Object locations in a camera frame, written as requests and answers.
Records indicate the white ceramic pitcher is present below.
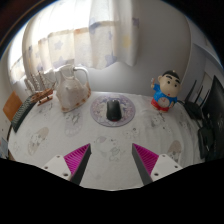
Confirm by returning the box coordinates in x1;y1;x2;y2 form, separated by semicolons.
54;63;92;113

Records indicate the black box device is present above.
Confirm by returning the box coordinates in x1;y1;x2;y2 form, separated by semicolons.
197;126;214;160

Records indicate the white star-print curtain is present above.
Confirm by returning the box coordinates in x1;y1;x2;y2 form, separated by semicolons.
8;0;140;85

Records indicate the black computer mouse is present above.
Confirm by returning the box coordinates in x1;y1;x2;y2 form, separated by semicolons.
105;98;122;122

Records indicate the white printed tablecloth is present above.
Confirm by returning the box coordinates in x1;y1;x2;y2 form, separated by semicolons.
6;90;204;191

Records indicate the black monitor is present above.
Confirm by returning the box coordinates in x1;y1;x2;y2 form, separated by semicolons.
201;74;224;161

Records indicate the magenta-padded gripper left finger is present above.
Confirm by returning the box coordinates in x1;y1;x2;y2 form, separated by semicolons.
40;143;92;186

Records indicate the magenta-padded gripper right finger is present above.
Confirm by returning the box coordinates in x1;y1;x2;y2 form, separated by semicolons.
131;143;184;186

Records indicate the black router with antennas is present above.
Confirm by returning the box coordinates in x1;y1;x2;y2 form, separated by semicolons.
183;79;211;121

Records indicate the orange wooden chair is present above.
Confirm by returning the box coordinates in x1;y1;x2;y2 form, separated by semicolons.
2;90;24;122

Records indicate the cartoon boy figurine clock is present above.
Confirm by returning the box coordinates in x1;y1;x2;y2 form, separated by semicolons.
149;69;182;113

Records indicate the wooden model sailing ship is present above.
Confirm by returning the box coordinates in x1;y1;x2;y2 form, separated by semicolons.
24;70;58;107

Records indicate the white shelf unit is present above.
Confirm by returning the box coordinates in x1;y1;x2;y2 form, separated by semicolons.
184;14;224;101

